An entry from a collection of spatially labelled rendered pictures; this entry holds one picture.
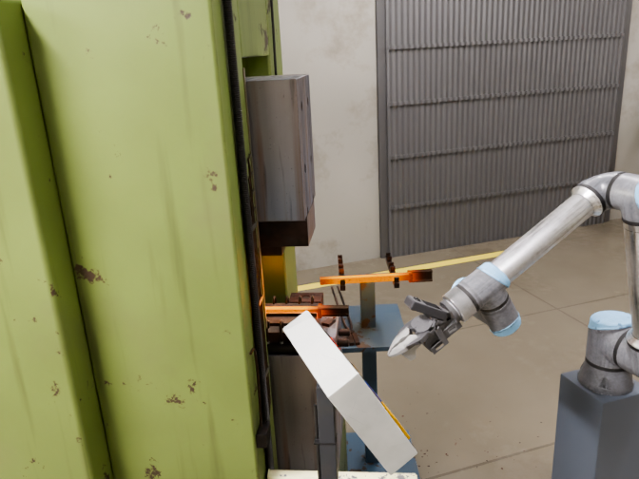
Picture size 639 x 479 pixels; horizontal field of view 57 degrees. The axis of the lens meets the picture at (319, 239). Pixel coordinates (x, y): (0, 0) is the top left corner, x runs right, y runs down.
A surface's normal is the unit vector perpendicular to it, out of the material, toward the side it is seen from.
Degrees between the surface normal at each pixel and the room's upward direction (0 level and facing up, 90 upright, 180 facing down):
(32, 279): 90
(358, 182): 90
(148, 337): 90
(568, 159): 90
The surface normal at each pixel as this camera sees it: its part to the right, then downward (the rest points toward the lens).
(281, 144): -0.10, 0.32
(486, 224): 0.31, 0.28
